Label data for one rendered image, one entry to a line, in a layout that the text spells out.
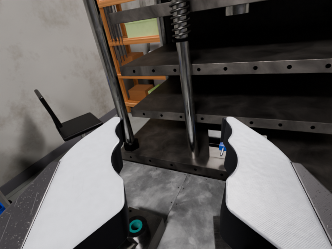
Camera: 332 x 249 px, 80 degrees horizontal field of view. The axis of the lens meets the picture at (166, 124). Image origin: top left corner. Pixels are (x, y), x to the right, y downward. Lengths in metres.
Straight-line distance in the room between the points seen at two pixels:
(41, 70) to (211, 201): 2.54
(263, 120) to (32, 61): 2.57
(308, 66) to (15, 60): 2.65
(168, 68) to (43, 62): 2.19
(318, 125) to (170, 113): 0.65
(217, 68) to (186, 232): 0.66
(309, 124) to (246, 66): 0.35
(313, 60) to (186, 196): 0.71
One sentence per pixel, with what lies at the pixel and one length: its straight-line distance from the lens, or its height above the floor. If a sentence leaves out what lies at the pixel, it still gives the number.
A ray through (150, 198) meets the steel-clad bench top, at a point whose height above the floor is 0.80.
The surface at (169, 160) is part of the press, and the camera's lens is 1.14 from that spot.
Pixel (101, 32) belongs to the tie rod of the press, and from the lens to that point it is 1.07.
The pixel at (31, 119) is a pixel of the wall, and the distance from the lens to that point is 2.89.
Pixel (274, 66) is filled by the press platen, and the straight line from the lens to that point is 0.89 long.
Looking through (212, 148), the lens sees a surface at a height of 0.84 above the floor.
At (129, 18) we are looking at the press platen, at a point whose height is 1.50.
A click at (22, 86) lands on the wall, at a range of 2.83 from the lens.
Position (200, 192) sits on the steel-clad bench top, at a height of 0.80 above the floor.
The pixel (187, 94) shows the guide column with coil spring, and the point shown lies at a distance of 0.93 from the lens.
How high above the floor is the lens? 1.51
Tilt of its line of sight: 30 degrees down
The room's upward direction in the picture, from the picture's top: 10 degrees counter-clockwise
